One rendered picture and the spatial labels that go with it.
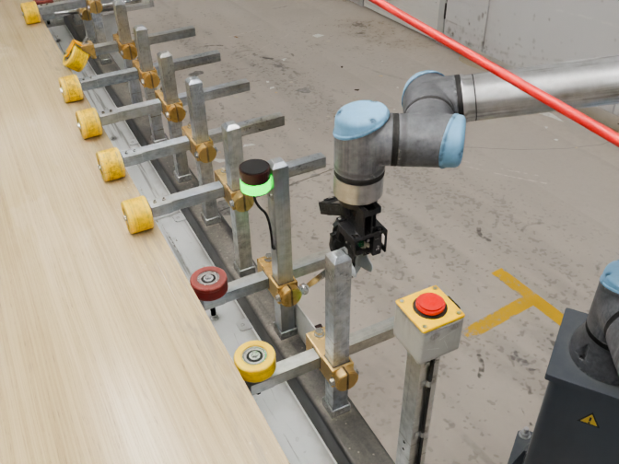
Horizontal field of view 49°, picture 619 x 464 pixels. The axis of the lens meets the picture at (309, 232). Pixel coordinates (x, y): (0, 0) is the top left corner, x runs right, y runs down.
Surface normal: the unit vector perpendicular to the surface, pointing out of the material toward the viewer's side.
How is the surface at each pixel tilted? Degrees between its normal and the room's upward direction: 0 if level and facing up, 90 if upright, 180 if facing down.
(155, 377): 0
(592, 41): 90
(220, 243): 0
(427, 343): 90
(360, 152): 90
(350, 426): 0
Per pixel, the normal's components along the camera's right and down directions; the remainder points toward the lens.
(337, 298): 0.46, 0.54
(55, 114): -0.01, -0.79
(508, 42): -0.84, 0.34
